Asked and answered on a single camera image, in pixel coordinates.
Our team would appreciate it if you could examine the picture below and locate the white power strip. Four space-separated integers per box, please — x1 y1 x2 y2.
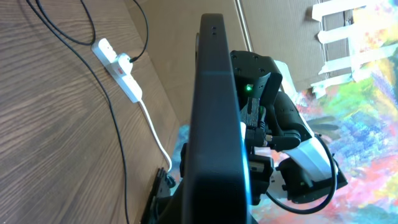
91 38 142 103

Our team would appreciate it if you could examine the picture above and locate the black USB charging cable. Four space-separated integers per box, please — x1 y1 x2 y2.
25 0 149 224

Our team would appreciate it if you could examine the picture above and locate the Samsung Galaxy smartphone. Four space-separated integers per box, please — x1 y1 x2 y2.
182 14 251 223

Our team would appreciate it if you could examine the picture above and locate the white charger adapter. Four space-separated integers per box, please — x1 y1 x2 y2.
111 53 133 76

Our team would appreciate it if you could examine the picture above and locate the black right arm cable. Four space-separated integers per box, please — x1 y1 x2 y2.
266 133 338 215

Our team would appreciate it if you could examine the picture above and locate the white power strip cord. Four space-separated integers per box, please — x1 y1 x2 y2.
137 99 173 172

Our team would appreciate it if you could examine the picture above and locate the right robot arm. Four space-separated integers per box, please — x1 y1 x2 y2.
230 50 348 205

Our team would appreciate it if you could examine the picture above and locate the brown cardboard backdrop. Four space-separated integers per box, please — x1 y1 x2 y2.
126 0 353 124

